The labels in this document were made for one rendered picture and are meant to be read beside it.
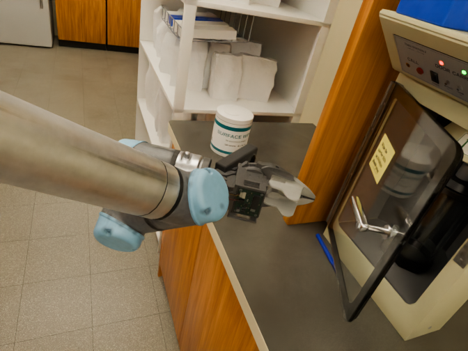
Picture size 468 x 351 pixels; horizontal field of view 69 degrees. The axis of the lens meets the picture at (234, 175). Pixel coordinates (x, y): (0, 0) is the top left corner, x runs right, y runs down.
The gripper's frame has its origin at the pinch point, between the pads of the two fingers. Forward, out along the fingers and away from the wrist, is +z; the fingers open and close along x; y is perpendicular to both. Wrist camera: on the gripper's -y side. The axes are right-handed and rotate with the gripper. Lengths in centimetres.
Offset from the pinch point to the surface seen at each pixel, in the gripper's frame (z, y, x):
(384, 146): 13.6, -10.0, 8.6
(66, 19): -267, -404, -85
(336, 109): 5.4, -22.5, 9.4
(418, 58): 12.0, -10.8, 25.4
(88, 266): -77, -66, -120
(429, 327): 33.7, 4.8, -22.7
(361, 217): 9.0, 4.5, 0.8
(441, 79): 15.9, -7.4, 23.6
